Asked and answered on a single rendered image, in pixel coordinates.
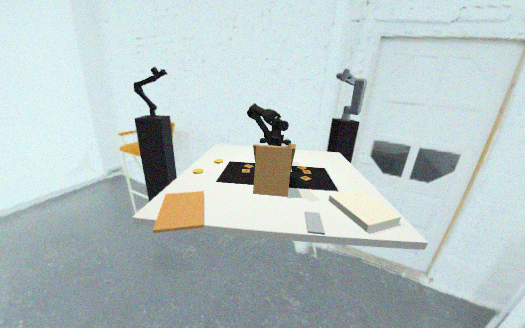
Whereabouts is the cream flat rectangular block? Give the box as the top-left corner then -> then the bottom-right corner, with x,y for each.
328,191 -> 401,232

